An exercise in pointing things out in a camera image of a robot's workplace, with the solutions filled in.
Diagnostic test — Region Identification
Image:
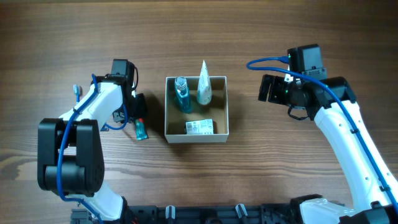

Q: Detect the red green toothpaste tube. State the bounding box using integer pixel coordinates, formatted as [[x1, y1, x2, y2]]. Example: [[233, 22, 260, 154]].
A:
[[134, 118, 148, 141]]

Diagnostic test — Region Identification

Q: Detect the blue mouthwash bottle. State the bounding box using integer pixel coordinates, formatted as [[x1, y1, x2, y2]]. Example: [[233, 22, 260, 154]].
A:
[[174, 77, 192, 113]]

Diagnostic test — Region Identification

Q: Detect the blue white toothbrush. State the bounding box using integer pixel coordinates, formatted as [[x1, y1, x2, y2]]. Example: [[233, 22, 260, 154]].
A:
[[73, 85, 82, 103]]

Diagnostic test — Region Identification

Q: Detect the white lotion tube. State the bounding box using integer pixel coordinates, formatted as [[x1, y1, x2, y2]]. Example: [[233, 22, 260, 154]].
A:
[[197, 61, 212, 105]]

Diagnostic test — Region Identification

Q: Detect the green white small box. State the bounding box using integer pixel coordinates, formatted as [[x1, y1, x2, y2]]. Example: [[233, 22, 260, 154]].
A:
[[185, 119, 214, 135]]

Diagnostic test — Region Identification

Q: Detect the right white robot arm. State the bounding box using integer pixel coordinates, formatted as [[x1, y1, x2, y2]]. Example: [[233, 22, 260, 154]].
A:
[[246, 44, 397, 223]]

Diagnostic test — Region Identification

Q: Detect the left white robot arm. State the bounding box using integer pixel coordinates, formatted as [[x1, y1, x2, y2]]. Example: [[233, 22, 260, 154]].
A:
[[37, 59, 147, 223]]

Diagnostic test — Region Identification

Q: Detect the open beige cardboard box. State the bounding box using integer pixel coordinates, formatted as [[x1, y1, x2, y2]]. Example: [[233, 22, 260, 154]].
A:
[[164, 76, 229, 144]]

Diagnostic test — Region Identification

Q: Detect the right blue cable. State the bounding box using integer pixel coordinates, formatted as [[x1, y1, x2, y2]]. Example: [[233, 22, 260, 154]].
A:
[[246, 55, 398, 215]]

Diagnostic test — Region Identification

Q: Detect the blue cable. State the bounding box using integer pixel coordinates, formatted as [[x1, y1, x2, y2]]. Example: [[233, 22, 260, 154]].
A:
[[55, 73, 129, 224], [246, 55, 398, 215]]

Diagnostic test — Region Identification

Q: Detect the left blue cable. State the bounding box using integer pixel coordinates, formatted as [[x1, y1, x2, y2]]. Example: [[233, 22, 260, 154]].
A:
[[55, 73, 129, 224]]

